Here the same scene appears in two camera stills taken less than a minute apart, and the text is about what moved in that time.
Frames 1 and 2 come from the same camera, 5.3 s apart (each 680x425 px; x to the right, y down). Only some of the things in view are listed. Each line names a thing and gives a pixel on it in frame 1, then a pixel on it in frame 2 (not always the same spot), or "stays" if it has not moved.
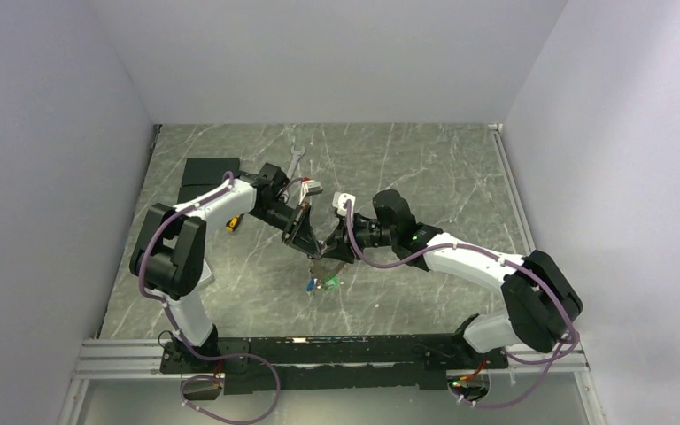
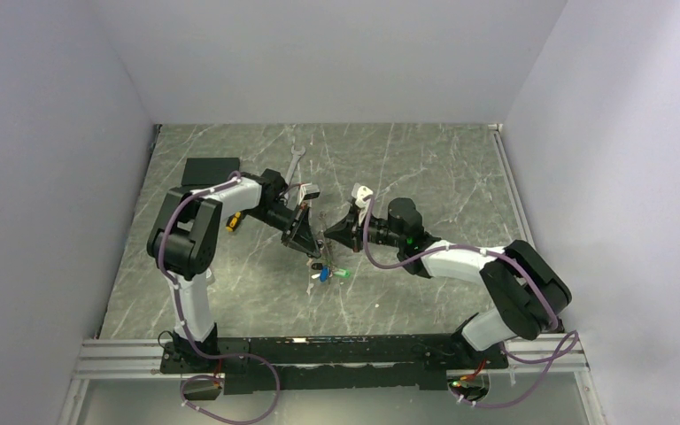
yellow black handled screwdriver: x=233 y=222 stays
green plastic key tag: x=333 y=283 -> x=343 y=273
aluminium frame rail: x=142 y=357 stays
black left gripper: x=301 y=236 stays
